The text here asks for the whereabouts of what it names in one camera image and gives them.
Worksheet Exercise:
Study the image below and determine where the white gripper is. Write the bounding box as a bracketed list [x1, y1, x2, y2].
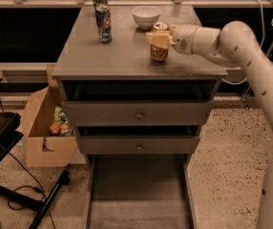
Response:
[146, 24, 199, 54]

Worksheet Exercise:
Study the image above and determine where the orange soda can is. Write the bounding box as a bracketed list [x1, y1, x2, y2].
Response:
[151, 22, 169, 62]

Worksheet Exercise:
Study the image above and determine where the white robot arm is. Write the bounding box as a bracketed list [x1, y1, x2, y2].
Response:
[146, 21, 273, 229]

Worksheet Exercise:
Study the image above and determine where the blue patterned tall can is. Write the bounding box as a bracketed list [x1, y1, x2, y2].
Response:
[95, 5, 112, 43]

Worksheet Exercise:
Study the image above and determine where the grey drawer cabinet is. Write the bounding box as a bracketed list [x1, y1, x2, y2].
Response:
[51, 4, 228, 161]

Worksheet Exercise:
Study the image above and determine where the grey top drawer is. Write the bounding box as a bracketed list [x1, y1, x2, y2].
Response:
[63, 80, 213, 126]

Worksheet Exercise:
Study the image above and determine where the grey drawer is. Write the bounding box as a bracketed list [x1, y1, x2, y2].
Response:
[63, 80, 213, 126]
[77, 126, 200, 155]
[82, 155, 197, 229]

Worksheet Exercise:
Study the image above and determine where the grey middle drawer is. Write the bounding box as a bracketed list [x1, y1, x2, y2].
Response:
[77, 126, 200, 155]

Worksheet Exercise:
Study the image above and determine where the grey bottom drawer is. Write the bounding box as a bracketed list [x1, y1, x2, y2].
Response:
[82, 155, 197, 229]

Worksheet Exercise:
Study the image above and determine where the white ceramic bowl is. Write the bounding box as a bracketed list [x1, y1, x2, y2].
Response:
[132, 6, 160, 29]

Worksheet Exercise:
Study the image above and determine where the green snack bag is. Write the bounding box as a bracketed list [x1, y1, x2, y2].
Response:
[53, 106, 68, 125]

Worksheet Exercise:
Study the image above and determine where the red apple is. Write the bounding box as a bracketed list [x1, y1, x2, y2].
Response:
[49, 123, 61, 136]

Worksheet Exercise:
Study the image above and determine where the cardboard box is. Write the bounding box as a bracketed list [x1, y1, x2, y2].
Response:
[21, 63, 78, 168]

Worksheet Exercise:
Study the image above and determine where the black stand with tray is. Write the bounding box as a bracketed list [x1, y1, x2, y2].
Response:
[0, 112, 70, 229]

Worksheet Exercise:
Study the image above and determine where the white cable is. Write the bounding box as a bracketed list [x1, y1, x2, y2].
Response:
[220, 0, 273, 86]

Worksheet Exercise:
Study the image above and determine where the black floor cable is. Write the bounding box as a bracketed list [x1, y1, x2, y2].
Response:
[0, 143, 57, 229]

